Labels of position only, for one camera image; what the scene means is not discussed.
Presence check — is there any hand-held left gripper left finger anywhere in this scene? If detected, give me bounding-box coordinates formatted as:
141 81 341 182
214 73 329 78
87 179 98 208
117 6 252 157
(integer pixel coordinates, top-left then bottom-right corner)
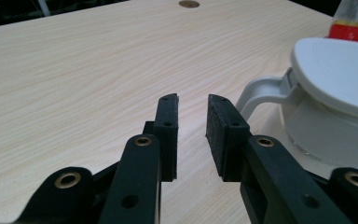
97 92 180 224

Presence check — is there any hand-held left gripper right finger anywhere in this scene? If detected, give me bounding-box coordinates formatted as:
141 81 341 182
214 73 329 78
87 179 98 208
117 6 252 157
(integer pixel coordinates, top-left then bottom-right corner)
205 93 352 224

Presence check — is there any white red-printed plastic bag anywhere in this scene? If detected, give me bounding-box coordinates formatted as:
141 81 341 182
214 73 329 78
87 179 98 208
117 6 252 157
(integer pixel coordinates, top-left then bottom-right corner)
327 0 358 45

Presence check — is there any white table leg stand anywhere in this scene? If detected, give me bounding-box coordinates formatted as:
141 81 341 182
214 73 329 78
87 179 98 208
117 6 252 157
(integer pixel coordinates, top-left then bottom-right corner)
36 0 51 17

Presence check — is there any round table cable hole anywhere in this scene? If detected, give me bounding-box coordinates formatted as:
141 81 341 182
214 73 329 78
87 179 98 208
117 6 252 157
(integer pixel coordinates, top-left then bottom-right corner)
178 0 200 9

